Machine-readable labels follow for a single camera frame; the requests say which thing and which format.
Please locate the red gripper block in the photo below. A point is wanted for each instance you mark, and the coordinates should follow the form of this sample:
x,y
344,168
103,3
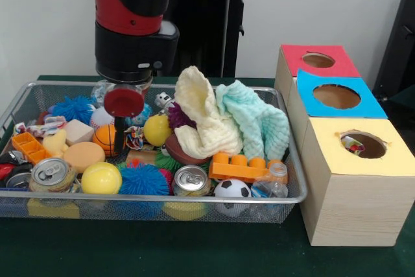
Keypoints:
x,y
124,103

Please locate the cream waffle cloth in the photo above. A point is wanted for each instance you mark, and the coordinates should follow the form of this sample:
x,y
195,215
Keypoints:
x,y
201,134

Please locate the light teal waffle cloth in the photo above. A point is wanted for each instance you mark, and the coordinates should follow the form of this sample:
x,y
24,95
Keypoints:
x,y
259,121

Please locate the wooden box with three holes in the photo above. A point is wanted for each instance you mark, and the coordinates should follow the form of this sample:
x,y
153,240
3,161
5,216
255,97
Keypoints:
x,y
350,205

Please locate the orange toy basketball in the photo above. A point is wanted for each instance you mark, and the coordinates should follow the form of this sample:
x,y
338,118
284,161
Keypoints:
x,y
103,139

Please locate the white toy baseball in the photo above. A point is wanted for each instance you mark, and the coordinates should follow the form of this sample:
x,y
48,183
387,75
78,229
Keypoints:
x,y
99,119

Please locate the yellow smooth ball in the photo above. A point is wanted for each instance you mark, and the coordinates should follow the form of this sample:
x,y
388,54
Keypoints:
x,y
101,178

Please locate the blue spiky rubber ball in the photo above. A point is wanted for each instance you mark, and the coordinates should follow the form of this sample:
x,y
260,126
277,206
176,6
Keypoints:
x,y
73,108
142,179

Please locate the brown toy football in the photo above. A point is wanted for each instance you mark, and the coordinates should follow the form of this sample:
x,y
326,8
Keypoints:
x,y
181,157

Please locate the orange toy building block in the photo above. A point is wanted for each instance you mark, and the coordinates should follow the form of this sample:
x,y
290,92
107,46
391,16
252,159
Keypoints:
x,y
233,170

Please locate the black and white soccer ball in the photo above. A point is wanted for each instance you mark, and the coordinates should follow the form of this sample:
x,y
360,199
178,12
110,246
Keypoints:
x,y
231,187

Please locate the dark green side table cloth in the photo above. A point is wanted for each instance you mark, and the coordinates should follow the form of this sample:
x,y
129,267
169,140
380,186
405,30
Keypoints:
x,y
407,95

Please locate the black upright panel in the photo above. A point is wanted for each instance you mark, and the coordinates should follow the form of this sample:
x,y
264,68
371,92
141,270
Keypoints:
x,y
398,46

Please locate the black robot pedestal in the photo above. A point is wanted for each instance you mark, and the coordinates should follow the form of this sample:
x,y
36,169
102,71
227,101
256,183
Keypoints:
x,y
210,30

